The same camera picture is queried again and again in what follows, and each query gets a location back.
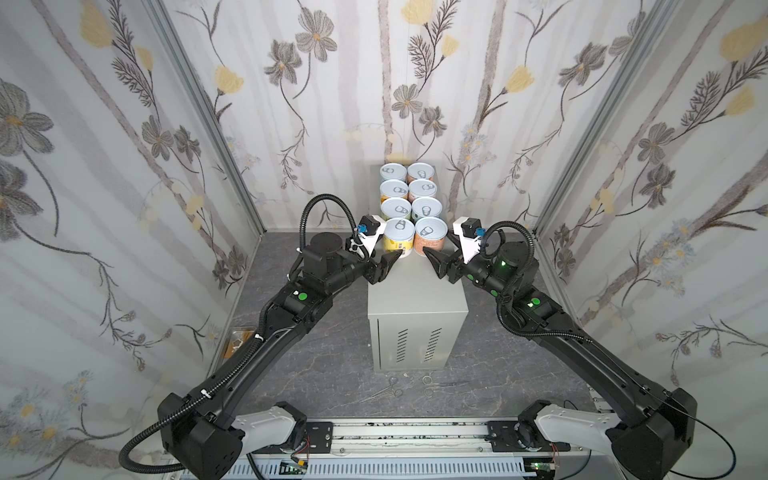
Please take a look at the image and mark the grey metal cabinet box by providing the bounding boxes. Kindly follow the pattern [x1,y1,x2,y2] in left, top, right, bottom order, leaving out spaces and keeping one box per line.
[367,235,468,372]

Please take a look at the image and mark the yellow labelled can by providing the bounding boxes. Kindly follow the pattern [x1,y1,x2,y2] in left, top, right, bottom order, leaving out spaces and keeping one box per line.
[379,179,409,202]

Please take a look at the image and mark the pale teal can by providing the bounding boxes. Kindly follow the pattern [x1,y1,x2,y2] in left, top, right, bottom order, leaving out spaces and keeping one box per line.
[411,197,443,221]

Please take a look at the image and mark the orange labelled can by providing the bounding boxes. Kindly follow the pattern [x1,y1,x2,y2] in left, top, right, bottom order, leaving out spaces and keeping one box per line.
[407,162,435,183]

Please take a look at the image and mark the teal labelled can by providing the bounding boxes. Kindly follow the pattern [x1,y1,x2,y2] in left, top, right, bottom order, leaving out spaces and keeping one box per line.
[379,162,407,182]

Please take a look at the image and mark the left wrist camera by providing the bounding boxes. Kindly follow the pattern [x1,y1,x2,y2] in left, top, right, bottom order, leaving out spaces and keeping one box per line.
[352,214,386,258]

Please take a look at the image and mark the left steel scissors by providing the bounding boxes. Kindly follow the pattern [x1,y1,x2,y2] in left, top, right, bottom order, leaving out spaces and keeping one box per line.
[362,377,404,402]

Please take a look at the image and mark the right steel scissors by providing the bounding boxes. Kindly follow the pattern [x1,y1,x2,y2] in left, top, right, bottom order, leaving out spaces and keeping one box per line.
[422,375,468,392]

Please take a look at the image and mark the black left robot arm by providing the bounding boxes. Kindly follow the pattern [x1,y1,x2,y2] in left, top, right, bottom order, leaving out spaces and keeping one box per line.
[118,193,402,479]

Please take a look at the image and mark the pink labelled can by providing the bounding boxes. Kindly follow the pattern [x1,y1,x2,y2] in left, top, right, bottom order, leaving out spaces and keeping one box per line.
[408,179,437,202]

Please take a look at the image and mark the brown labelled can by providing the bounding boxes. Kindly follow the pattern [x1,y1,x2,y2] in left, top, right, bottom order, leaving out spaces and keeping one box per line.
[413,217,448,256]

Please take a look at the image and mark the green labelled can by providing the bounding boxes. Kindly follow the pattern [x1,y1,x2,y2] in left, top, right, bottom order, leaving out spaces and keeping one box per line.
[380,197,412,220]

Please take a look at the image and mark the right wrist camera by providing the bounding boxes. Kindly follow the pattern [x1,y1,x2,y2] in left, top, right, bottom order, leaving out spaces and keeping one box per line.
[453,216,485,264]

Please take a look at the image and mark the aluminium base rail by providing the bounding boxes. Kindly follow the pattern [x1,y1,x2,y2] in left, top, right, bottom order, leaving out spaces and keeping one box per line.
[158,416,655,480]

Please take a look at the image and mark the steel scissors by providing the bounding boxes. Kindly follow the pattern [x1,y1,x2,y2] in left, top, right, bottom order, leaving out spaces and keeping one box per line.
[422,375,468,392]
[362,377,404,402]

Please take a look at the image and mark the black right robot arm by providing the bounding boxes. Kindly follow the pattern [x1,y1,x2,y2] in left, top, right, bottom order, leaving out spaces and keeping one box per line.
[423,218,697,479]

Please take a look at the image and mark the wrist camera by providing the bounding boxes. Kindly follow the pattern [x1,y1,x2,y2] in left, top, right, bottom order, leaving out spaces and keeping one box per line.
[352,214,386,258]
[453,216,485,264]

